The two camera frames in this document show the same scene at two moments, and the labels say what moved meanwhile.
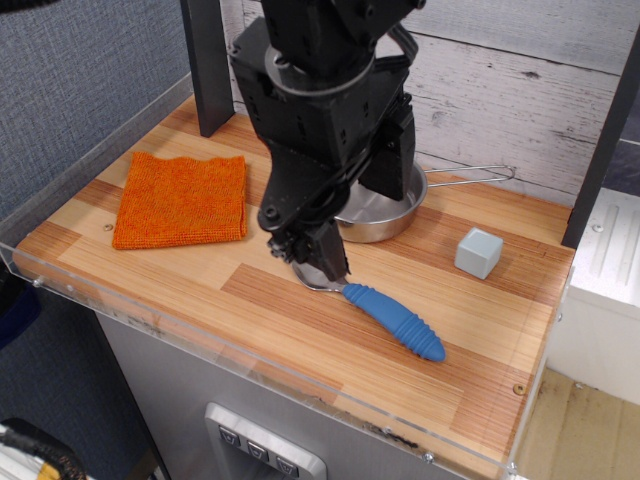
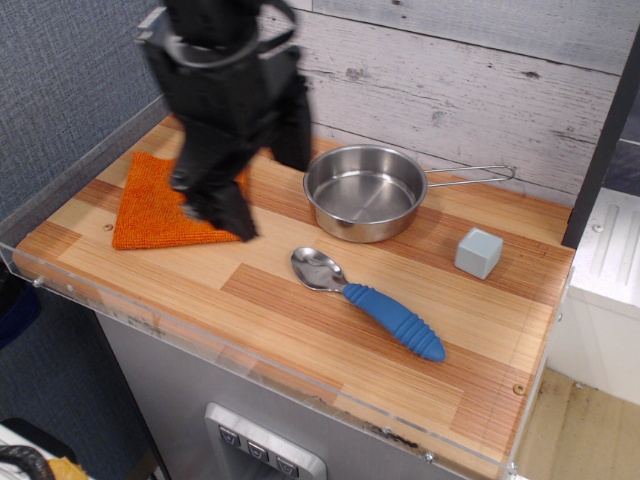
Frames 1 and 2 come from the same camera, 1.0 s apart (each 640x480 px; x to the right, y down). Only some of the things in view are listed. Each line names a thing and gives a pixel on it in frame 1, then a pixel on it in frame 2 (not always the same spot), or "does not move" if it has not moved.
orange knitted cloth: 181,200 does not move
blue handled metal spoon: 403,326 does not move
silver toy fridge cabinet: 209,418 does not move
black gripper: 320,109 → 223,106
